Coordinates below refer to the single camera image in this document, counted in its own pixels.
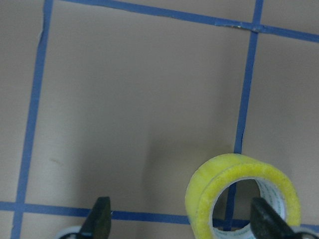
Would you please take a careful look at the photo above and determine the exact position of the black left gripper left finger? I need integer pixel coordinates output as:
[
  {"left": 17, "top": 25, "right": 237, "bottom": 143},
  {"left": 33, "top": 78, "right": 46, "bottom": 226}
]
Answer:
[{"left": 79, "top": 197, "right": 111, "bottom": 239}]

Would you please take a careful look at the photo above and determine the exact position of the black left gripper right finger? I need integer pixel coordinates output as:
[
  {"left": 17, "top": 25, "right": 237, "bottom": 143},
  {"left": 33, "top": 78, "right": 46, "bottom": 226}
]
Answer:
[{"left": 250, "top": 197, "right": 295, "bottom": 239}]

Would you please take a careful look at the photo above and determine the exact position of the yellow packing tape roll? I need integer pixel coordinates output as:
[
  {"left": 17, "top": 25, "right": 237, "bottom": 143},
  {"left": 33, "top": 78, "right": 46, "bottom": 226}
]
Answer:
[{"left": 185, "top": 153, "right": 301, "bottom": 239}]

